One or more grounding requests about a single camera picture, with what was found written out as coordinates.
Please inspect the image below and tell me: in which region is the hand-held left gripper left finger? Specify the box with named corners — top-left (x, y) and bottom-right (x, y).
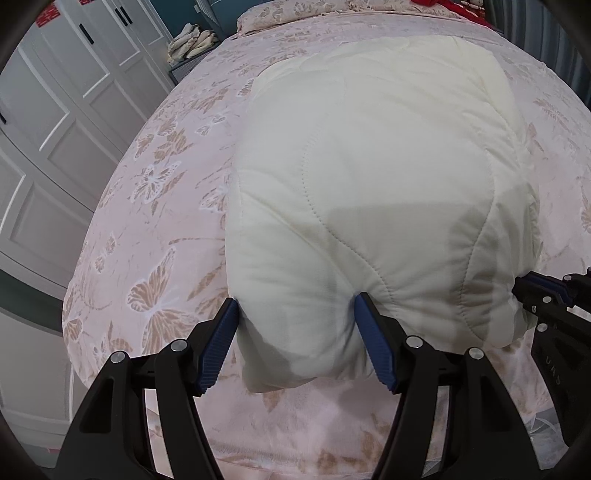
top-left (48, 298), bottom-right (241, 480)

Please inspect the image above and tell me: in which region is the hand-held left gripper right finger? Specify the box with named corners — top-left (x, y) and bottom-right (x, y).
top-left (353, 292), bottom-right (555, 480)

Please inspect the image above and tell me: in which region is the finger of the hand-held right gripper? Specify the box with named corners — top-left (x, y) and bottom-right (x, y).
top-left (529, 267), bottom-right (591, 309)
top-left (512, 276), bottom-right (561, 319)

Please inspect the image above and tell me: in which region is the cream quilted blanket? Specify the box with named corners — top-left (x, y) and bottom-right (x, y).
top-left (224, 34), bottom-right (546, 395)

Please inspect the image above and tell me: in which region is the pink butterfly-print bed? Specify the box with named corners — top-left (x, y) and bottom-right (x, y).
top-left (60, 0), bottom-right (591, 480)

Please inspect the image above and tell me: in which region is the grey curtain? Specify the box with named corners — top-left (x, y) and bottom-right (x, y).
top-left (485, 0), bottom-right (591, 107)

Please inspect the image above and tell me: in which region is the white wardrobe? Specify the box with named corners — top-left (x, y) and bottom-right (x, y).
top-left (0, 0), bottom-right (176, 444)

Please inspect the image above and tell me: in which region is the grey nightstand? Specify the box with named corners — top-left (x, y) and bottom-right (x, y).
top-left (170, 58), bottom-right (199, 84)

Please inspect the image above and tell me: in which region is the pile of folded cream cloths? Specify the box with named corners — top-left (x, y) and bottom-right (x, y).
top-left (167, 23), bottom-right (220, 65)

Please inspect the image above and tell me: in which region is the pink floral pillow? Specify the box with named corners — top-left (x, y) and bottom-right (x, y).
top-left (237, 0), bottom-right (352, 35)

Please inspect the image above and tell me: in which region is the red paper decoration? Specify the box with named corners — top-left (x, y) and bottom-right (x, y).
top-left (34, 2), bottom-right (63, 26)

